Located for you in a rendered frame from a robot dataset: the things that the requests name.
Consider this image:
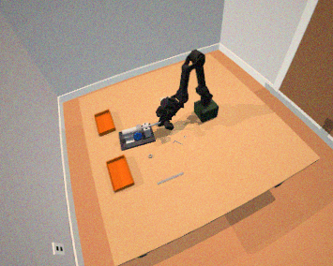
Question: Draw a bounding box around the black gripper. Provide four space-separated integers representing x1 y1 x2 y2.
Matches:
158 106 176 130

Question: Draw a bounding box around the orange rectangular tray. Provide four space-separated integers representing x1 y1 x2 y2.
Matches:
94 109 116 137
105 155 135 192

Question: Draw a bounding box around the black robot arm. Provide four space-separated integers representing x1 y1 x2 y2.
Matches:
156 50 213 119

